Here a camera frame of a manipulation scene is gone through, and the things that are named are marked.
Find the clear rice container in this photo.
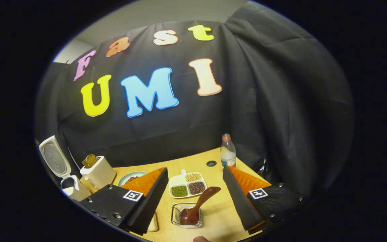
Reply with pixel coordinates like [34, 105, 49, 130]
[147, 212, 159, 232]

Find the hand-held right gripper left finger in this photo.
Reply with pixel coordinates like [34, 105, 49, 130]
[79, 167, 169, 236]

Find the white divided bean dish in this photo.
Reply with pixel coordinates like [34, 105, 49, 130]
[169, 169, 208, 199]

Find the pale green plate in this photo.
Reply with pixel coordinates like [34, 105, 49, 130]
[118, 171, 148, 187]

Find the black backdrop cloth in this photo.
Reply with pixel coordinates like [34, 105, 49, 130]
[34, 0, 355, 199]

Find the white toaster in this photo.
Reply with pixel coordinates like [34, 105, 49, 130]
[80, 156, 117, 190]

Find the white rice cooker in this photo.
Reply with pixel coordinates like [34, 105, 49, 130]
[39, 135, 91, 202]

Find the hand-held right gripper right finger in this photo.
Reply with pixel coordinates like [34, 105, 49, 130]
[222, 165, 306, 235]

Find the brown wooden spoon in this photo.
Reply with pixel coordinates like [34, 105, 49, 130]
[179, 187, 221, 226]

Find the clear plastic water bottle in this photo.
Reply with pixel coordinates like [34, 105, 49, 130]
[220, 133, 237, 172]

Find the brown bread slice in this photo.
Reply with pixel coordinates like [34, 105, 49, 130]
[82, 154, 100, 169]

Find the metal wire chopstick holder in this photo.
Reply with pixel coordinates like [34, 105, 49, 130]
[171, 202, 204, 229]

